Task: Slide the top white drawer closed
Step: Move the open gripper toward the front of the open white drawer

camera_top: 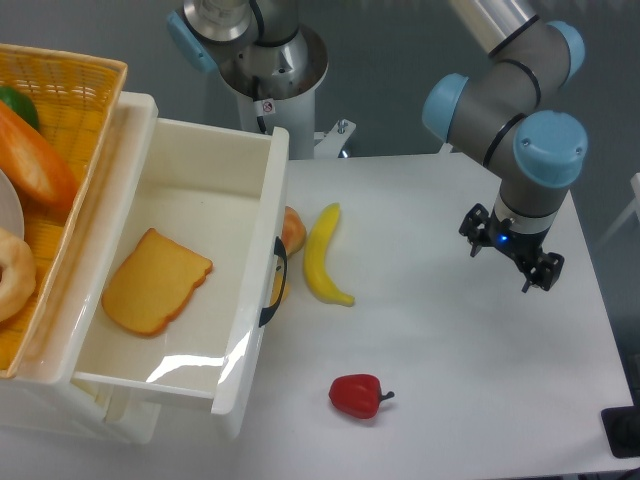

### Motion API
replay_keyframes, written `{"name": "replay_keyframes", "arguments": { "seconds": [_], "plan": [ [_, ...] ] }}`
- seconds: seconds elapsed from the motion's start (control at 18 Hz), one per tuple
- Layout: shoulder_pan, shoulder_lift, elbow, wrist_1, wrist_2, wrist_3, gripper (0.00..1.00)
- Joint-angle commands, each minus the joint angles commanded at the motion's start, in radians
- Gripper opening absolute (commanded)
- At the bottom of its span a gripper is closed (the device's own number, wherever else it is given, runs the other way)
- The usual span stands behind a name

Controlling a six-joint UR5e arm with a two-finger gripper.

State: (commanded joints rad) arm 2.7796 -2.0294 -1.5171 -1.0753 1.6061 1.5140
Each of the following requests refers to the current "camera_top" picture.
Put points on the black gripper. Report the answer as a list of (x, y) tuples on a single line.
[(518, 237)]

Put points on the white top drawer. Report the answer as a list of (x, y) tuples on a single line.
[(219, 193)]

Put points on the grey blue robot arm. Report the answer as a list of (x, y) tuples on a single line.
[(498, 121)]

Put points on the white drawer cabinet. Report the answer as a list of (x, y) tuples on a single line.
[(44, 394)]

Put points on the yellow banana toy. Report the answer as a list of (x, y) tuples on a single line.
[(315, 274)]

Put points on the black device at edge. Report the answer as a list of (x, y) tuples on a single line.
[(622, 428)]

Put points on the red bell pepper toy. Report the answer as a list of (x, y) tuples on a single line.
[(358, 395)]

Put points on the toast slice toy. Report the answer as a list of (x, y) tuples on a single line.
[(153, 284)]

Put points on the yellow woven basket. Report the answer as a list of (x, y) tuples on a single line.
[(75, 96)]

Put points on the orange baguette toy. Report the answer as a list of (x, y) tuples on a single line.
[(31, 163)]

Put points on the beige bagel toy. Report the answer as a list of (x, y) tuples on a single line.
[(18, 274)]

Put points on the white plate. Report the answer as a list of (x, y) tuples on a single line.
[(11, 212)]

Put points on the green pepper toy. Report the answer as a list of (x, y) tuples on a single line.
[(21, 104)]

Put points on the white frame at right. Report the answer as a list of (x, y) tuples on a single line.
[(629, 211)]

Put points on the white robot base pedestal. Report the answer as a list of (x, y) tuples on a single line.
[(276, 87)]

